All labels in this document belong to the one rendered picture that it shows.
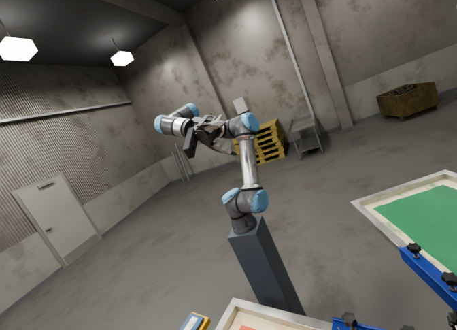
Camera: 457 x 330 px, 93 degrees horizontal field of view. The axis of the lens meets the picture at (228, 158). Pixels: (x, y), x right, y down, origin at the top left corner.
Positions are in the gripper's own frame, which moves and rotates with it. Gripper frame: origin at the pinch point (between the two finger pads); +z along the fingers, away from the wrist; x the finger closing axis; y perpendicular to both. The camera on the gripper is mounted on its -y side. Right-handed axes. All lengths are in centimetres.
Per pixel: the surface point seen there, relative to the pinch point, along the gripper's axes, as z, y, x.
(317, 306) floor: 36, -5, 192
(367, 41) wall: 8, 638, 255
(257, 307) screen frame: 12, -35, 71
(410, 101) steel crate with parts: 120, 478, 317
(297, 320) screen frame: 29, -31, 63
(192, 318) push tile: -18, -53, 80
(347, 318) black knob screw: 44, -25, 50
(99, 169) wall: -637, 88, 365
